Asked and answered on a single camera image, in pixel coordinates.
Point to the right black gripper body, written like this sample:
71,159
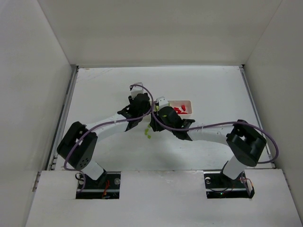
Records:
155,123

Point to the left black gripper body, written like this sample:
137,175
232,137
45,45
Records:
143,100

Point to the red small lego piece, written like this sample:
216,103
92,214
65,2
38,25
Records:
177,110

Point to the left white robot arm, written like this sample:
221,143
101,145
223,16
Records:
78,144

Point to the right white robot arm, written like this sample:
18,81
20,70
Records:
244,141

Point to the white divided container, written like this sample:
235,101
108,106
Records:
178,103

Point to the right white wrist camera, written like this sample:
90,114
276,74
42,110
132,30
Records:
161,102

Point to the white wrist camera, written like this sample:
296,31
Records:
136,89
161,102

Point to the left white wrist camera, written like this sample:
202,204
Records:
136,89

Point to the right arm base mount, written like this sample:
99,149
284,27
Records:
218,186

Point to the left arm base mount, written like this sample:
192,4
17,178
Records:
107,187

